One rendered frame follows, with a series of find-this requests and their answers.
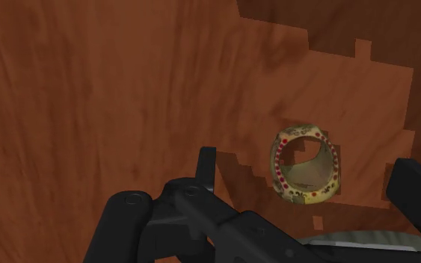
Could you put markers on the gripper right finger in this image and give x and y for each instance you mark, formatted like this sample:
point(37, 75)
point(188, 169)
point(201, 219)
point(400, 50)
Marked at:
point(416, 196)

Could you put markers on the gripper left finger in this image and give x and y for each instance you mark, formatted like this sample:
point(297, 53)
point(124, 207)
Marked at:
point(181, 218)

